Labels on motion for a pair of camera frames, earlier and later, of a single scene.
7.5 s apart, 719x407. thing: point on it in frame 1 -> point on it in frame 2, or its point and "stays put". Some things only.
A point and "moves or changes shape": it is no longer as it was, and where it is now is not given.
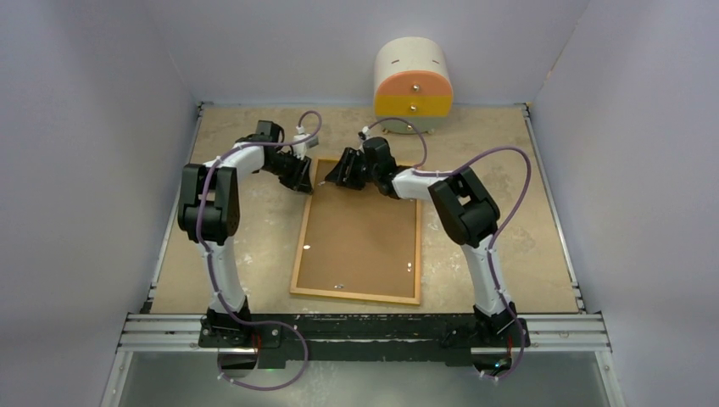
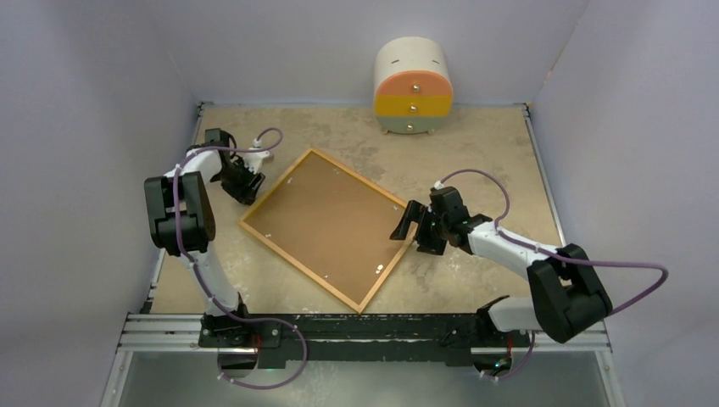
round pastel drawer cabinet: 413,81 stays put
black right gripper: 339,175 -> 418,213
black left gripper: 302,183 -> 246,193
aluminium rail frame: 152,331 stays put
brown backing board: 358,240 moves or changes shape
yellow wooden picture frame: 398,299 -> 375,188
